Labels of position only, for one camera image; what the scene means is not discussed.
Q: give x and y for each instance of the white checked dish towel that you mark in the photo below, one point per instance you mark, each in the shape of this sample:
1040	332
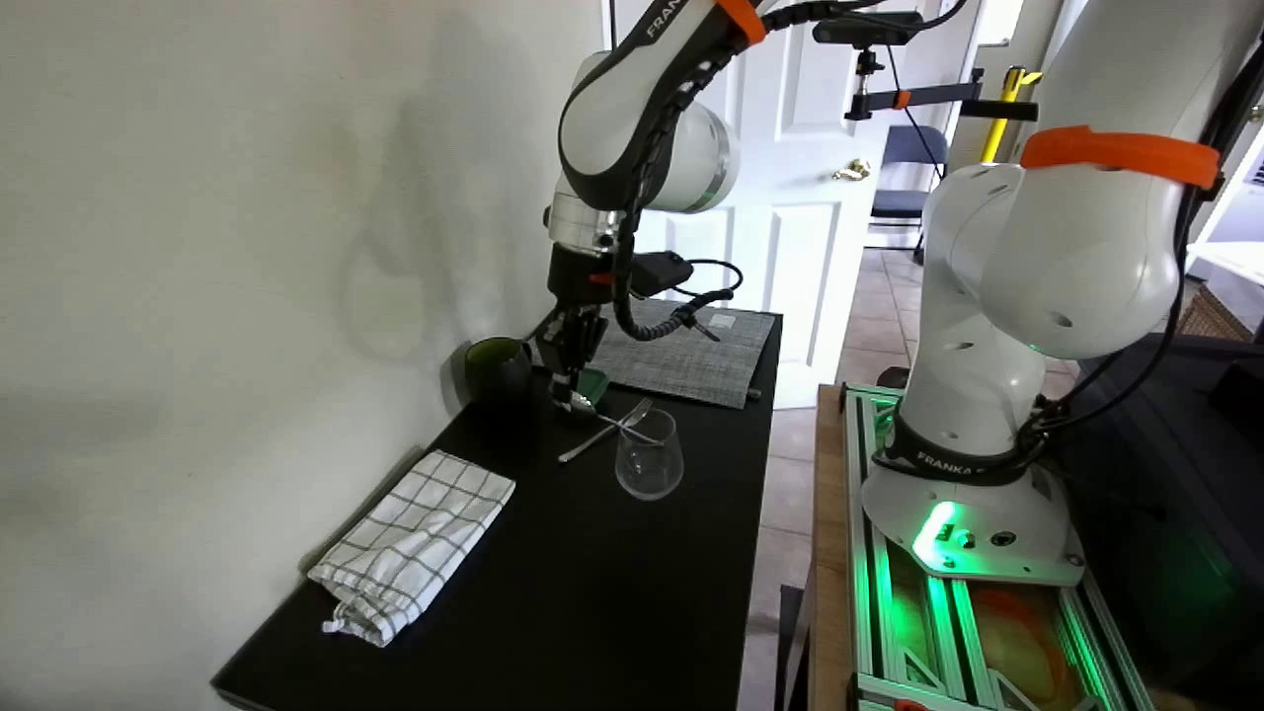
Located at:
414	539

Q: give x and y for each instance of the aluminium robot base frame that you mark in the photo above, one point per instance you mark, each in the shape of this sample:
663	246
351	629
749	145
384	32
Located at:
971	633

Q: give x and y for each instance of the grey woven placemat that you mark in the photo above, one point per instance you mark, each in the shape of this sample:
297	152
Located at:
692	350

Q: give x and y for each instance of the blue chair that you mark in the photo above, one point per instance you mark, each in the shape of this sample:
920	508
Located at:
907	171

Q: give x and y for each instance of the silver metal spoon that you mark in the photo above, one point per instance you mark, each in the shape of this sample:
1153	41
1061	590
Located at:
616	416

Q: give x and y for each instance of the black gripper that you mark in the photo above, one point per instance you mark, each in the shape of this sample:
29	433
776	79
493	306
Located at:
579	296

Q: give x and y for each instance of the black side cabinet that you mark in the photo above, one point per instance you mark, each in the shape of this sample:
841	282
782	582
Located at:
1169	516

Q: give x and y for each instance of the silver metal fork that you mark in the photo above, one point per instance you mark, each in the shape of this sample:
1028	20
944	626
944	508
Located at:
587	444

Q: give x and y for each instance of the dark green round cup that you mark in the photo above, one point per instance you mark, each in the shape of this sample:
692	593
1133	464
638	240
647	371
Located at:
493	371

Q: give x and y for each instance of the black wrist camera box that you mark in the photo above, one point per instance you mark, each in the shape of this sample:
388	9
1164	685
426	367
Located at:
655	273

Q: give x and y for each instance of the clear glass cup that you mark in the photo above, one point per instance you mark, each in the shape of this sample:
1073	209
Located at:
647	457

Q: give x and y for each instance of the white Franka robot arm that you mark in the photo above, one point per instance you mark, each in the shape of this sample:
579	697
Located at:
1050	263

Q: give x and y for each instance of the white panelled door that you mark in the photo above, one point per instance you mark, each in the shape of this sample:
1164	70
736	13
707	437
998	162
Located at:
801	200

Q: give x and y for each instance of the yellow metal bar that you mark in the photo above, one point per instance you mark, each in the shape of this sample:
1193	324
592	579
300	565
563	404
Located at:
1003	113

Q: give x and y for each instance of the black camera on stand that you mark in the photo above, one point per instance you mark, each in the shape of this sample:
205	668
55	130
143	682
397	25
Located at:
871	29

